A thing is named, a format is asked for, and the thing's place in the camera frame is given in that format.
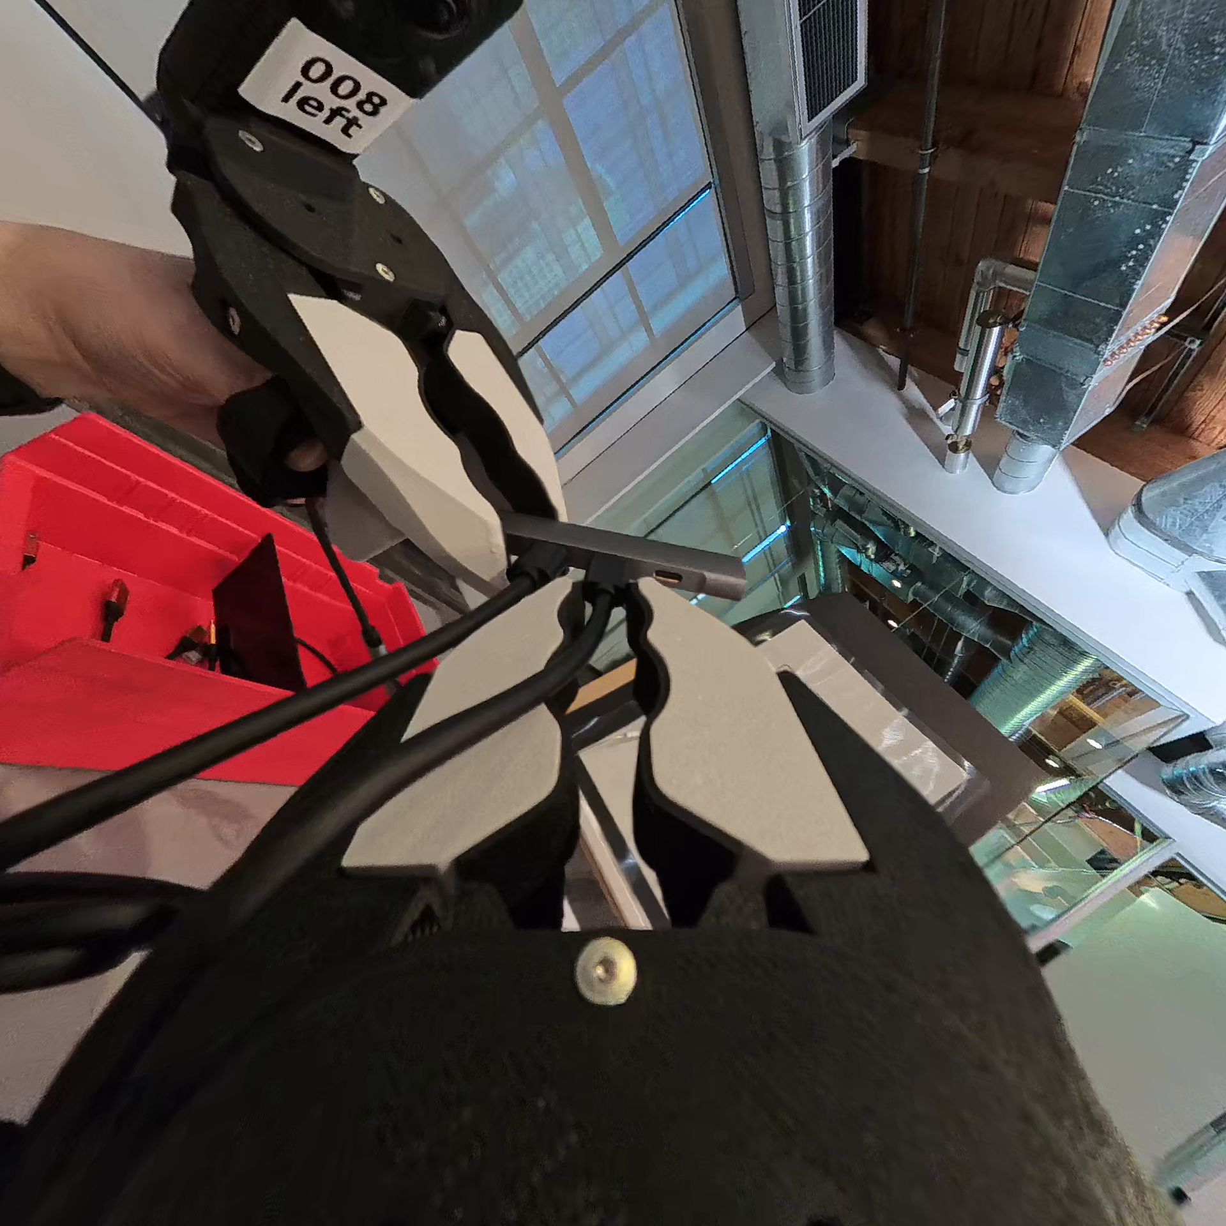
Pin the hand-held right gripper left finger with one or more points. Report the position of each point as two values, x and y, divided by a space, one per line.
479 766

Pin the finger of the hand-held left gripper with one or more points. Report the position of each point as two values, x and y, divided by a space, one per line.
517 430
401 460

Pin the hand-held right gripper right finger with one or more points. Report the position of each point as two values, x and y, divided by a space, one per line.
747 766

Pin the grey usb hub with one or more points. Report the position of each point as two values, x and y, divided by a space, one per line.
651 560

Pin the person's left hand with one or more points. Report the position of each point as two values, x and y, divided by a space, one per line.
105 325

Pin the dark framed white board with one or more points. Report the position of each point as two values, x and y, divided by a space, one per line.
890 708

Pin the black flat panel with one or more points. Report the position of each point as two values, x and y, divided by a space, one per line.
254 622

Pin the large grid window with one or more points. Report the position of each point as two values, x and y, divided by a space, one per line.
622 143

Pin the red plastic bin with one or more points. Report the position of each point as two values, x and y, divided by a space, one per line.
143 708

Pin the chrome vertical pipe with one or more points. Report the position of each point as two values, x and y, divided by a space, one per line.
976 382

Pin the black ceiling pipe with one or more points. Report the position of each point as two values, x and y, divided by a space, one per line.
924 191

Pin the white door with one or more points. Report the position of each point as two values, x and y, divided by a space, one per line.
1149 1035

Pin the metal air vent grille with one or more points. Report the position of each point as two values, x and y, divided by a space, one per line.
829 57

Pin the round spiral metal duct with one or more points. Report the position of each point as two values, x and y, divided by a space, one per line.
800 268

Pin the rectangular duct with round transition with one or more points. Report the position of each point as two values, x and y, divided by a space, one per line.
1182 522

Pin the rectangular metal duct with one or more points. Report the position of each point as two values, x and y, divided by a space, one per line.
1100 239

